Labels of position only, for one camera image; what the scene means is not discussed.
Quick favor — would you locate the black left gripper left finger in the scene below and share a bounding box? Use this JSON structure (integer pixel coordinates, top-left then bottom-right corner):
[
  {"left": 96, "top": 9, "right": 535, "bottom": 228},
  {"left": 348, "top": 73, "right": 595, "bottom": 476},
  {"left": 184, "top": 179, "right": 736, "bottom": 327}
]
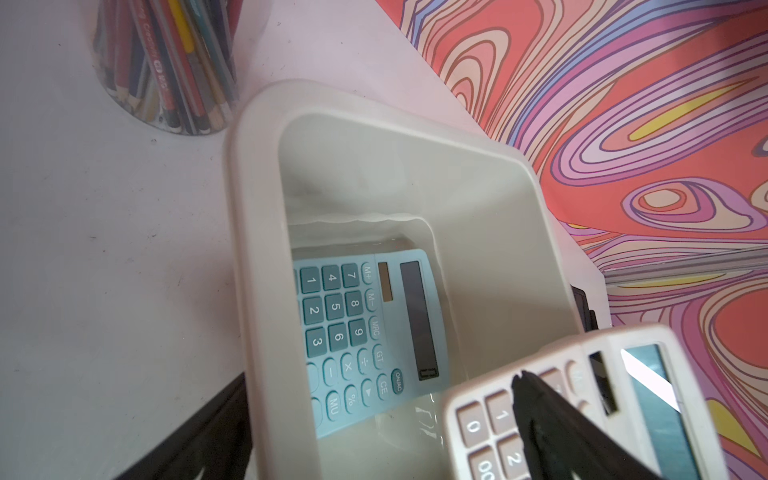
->
[{"left": 119, "top": 374, "right": 252, "bottom": 479}]

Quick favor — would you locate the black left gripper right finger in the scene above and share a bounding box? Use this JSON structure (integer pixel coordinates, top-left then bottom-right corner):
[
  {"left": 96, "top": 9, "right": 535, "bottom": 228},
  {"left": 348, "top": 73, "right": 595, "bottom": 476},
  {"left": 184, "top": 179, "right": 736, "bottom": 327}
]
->
[{"left": 511, "top": 371, "right": 659, "bottom": 479}]

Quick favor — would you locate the pink calculator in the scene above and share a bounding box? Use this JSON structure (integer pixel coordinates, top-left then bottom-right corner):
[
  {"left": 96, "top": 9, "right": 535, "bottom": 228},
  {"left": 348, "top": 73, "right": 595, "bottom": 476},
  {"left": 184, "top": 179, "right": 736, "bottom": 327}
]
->
[{"left": 442, "top": 323, "right": 728, "bottom": 479}]

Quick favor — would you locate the light blue calculator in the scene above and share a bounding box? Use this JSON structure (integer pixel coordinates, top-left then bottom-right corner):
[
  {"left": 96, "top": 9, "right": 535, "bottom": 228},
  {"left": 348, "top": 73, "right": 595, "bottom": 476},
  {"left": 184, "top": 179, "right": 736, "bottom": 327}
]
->
[{"left": 293, "top": 249, "right": 451, "bottom": 438}]

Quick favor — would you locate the white plastic storage box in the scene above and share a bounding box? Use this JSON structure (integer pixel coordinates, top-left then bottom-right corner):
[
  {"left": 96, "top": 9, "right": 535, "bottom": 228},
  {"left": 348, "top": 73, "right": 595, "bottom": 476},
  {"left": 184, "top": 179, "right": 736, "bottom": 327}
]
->
[{"left": 225, "top": 80, "right": 581, "bottom": 479}]

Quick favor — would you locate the black calculator left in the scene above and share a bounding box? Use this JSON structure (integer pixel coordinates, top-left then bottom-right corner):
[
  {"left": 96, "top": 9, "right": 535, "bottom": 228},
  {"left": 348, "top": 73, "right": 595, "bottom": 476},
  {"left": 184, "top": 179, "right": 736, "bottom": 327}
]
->
[{"left": 571, "top": 286, "right": 599, "bottom": 332}]

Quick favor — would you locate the clear pencil cup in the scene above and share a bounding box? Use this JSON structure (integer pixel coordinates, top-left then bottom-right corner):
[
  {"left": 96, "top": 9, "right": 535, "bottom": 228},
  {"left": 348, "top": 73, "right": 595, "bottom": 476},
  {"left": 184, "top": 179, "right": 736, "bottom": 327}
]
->
[{"left": 91, "top": 0, "right": 242, "bottom": 136}]

